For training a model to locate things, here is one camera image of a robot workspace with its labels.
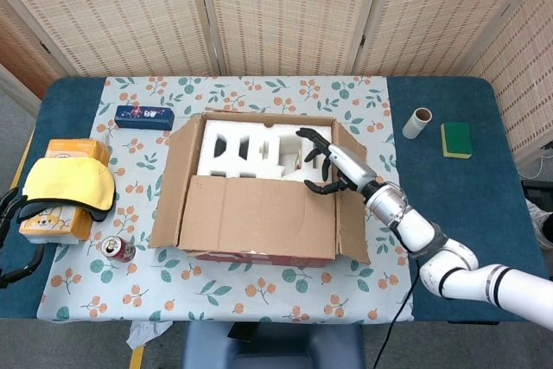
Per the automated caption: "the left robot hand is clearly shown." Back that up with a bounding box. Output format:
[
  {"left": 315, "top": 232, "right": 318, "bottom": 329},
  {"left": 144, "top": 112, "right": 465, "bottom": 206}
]
[{"left": 0, "top": 189, "right": 45, "bottom": 289}]

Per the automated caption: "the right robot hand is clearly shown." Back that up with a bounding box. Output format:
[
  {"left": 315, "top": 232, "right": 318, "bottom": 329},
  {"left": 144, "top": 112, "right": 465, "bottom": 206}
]
[{"left": 296, "top": 127, "right": 379, "bottom": 196}]

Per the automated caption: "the cardboard box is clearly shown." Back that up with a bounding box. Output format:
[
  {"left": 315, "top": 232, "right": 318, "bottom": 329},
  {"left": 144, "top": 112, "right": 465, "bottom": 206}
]
[{"left": 149, "top": 111, "right": 372, "bottom": 268}]

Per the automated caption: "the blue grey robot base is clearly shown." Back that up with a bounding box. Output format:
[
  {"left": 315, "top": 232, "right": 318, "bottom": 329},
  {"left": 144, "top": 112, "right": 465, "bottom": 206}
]
[{"left": 181, "top": 322, "right": 367, "bottom": 369}]

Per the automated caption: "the yellow eye mask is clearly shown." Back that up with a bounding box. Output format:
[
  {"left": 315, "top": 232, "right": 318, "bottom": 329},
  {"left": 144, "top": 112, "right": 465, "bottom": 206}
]
[{"left": 16, "top": 156, "right": 118, "bottom": 224}]

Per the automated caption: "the cardboard tube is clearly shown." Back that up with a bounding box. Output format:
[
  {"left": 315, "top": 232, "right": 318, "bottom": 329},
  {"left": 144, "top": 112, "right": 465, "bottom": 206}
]
[{"left": 402, "top": 107, "right": 434, "bottom": 140}]

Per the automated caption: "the orange tissue pack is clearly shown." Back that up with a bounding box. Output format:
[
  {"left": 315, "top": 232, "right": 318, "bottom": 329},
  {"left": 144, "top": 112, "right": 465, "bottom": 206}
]
[{"left": 17, "top": 138, "right": 112, "bottom": 245}]

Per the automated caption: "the dark blue table cover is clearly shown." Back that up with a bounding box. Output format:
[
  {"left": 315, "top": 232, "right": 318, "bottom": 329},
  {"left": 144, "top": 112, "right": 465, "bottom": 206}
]
[{"left": 0, "top": 76, "right": 551, "bottom": 326}]

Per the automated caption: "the green and yellow sponge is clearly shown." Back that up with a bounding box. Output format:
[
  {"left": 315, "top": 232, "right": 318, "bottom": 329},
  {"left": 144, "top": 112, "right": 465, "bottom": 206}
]
[{"left": 440, "top": 121, "right": 473, "bottom": 160}]

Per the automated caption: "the white foam insert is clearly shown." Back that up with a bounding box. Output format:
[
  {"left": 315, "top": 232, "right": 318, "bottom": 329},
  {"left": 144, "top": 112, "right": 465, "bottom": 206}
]
[{"left": 196, "top": 119, "right": 334, "bottom": 182}]

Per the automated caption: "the red soda can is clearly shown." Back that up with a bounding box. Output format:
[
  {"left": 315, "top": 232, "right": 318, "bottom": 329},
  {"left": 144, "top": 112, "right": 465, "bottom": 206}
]
[{"left": 100, "top": 234, "right": 137, "bottom": 264}]

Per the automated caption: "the floral fruit print tablecloth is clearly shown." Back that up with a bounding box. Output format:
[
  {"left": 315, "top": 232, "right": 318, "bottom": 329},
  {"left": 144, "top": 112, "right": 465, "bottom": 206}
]
[{"left": 36, "top": 75, "right": 416, "bottom": 325}]

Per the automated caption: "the woven folding screen panel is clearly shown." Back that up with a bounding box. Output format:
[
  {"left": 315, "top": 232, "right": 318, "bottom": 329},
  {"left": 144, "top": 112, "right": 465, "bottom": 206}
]
[
  {"left": 194, "top": 0, "right": 386, "bottom": 78},
  {"left": 353, "top": 0, "right": 553, "bottom": 80},
  {"left": 0, "top": 0, "right": 222, "bottom": 80},
  {"left": 0, "top": 0, "right": 68, "bottom": 102},
  {"left": 464, "top": 0, "right": 553, "bottom": 168}
]

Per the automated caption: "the dark blue printed box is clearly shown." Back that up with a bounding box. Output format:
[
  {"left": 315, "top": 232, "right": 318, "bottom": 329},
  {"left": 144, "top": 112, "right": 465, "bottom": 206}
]
[{"left": 114, "top": 105, "right": 175, "bottom": 131}]

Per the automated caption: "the crumpled white paper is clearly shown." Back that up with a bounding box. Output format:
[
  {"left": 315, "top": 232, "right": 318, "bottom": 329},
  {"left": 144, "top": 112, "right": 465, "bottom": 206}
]
[{"left": 126, "top": 320, "right": 174, "bottom": 351}]

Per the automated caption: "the black floor box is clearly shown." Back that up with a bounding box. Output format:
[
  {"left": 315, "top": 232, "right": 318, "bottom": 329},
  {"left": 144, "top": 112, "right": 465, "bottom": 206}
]
[{"left": 520, "top": 179, "right": 553, "bottom": 214}]

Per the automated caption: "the flat black device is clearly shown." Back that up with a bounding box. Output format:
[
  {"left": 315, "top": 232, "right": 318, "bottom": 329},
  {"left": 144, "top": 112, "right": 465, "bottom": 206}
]
[{"left": 227, "top": 322, "right": 260, "bottom": 342}]

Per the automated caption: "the white shoe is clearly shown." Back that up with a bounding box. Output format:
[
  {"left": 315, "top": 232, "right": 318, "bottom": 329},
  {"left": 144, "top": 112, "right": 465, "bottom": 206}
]
[{"left": 529, "top": 202, "right": 553, "bottom": 250}]

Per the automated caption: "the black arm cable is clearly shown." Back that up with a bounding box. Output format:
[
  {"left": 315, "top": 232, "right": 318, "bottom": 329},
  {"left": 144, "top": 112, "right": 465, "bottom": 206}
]
[{"left": 372, "top": 247, "right": 416, "bottom": 369}]

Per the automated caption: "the white floor cable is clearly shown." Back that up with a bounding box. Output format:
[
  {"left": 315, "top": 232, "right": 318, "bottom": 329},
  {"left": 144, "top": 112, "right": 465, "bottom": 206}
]
[{"left": 518, "top": 156, "right": 553, "bottom": 181}]

